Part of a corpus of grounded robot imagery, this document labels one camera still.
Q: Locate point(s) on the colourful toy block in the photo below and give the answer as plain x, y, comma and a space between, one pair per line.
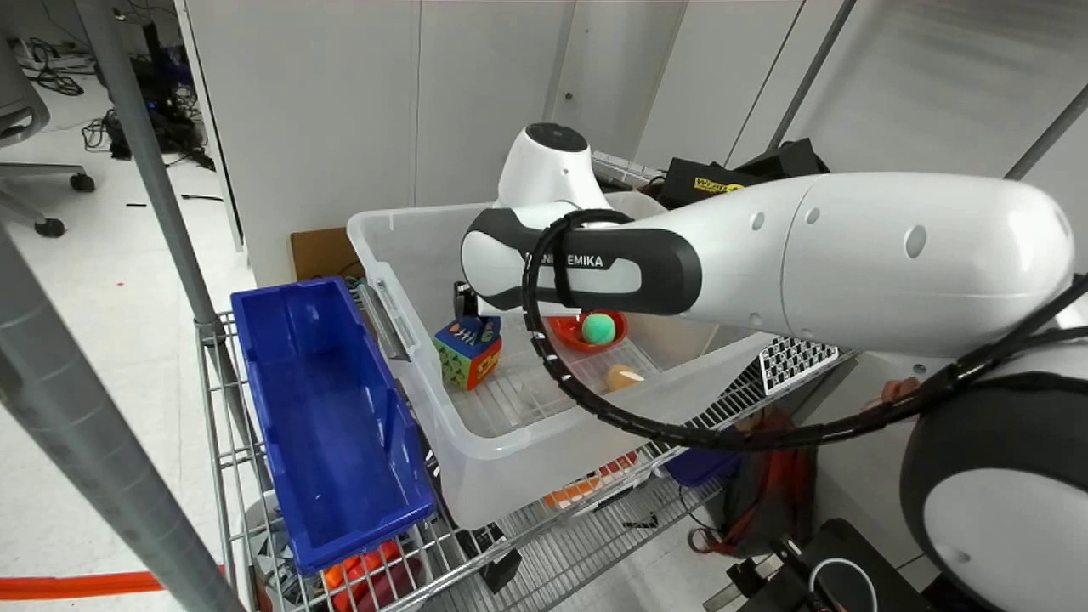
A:
467, 352

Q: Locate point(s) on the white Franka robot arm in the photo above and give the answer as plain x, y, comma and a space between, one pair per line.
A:
884, 261

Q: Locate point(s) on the small black block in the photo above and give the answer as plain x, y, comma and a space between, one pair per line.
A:
498, 570

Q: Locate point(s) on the orange toy pile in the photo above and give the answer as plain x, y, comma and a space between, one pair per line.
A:
367, 578

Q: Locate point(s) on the red bowl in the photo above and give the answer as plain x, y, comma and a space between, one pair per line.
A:
567, 334

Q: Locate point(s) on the green ball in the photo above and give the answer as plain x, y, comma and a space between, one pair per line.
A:
599, 326

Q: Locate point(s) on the flat brown cardboard piece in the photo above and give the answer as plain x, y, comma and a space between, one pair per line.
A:
326, 254

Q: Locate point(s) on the clear plastic storage bin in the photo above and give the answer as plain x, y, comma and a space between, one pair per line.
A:
498, 453

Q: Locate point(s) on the small yellow wooden piece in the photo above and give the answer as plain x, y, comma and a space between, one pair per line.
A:
622, 377

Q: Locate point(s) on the blue plastic bin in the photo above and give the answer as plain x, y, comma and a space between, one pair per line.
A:
329, 431

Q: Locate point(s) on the red and white boxes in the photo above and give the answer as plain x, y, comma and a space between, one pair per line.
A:
590, 486

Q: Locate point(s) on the black bag with yellow print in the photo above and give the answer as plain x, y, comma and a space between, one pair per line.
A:
714, 179

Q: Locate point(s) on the black and white checker board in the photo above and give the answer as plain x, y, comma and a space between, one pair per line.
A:
787, 364

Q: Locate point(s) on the thin grey metal pole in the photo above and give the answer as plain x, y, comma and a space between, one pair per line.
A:
148, 171

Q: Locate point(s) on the thick grey metal pole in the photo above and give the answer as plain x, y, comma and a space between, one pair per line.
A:
91, 453

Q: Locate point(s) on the dark office chair base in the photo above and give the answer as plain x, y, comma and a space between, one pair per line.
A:
34, 171

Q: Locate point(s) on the black stand plate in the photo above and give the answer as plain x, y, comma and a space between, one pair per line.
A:
838, 572

